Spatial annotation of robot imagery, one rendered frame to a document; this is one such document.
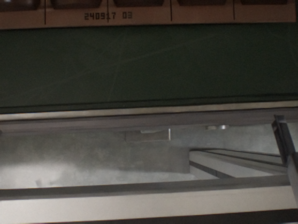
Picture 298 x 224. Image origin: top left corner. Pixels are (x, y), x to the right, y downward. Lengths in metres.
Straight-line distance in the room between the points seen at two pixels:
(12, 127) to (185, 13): 0.07
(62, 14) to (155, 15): 0.03
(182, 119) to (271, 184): 0.13
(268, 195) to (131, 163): 0.60
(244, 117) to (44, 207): 0.15
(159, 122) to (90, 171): 0.71
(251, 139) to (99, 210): 0.64
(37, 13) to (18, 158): 0.73
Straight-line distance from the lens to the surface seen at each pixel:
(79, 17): 0.16
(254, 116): 0.16
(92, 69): 0.17
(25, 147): 0.88
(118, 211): 0.27
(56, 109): 0.17
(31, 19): 0.17
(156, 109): 0.17
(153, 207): 0.27
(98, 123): 0.16
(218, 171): 0.58
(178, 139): 0.87
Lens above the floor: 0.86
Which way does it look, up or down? 86 degrees down
